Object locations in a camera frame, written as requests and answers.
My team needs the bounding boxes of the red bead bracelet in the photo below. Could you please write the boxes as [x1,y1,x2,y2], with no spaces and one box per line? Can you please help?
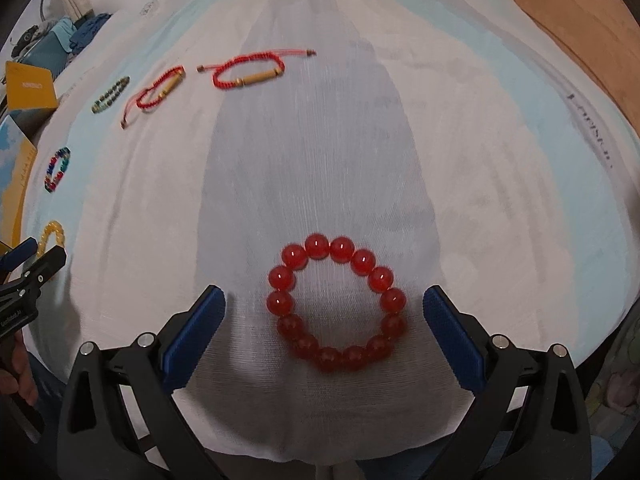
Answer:
[266,233,408,373]

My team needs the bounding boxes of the teal cloth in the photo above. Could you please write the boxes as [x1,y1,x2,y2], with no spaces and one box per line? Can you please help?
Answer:
[47,17,76,43]

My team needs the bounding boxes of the multicolour bead bracelet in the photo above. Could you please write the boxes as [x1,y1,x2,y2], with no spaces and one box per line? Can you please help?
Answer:
[44,147,72,193]

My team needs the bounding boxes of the teal suitcase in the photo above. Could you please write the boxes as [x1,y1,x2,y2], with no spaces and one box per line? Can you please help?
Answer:
[25,25,76,73]

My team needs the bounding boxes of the dark blue clothes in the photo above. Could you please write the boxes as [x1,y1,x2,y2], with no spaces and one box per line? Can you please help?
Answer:
[70,15,108,53]

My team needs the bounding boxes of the yellow bead bracelet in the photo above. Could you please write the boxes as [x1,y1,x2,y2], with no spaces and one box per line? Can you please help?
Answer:
[35,220,66,261]

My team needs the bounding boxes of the brown bead bracelet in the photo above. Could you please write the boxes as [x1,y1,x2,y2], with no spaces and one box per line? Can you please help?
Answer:
[91,76,131,115]

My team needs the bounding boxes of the person's left hand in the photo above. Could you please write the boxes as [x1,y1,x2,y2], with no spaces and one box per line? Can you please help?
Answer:
[0,337,40,408]

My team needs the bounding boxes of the red cord bracelet wooden tube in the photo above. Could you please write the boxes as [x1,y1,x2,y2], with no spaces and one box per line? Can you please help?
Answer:
[196,48,317,91]
[121,65,187,130]

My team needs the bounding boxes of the floral cloth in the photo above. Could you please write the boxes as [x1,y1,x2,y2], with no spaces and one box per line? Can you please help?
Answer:
[582,305,640,441]

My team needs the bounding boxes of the yellow cardboard box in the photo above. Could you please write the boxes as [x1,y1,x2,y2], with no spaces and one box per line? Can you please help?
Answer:
[5,61,58,133]

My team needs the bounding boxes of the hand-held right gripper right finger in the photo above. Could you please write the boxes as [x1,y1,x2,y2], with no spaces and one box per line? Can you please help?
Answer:
[422,285,593,480]

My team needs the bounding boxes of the black bag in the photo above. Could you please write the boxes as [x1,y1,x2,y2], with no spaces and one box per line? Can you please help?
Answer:
[10,25,41,56]

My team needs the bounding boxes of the striped bedsheet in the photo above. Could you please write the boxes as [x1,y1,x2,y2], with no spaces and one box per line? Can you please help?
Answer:
[20,0,640,463]

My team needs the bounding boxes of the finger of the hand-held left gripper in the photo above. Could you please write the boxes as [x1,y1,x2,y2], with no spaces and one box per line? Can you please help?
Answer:
[0,237,37,273]
[0,246,67,297]

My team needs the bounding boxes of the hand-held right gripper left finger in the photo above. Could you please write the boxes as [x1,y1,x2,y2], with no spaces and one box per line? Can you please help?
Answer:
[56,284,228,480]

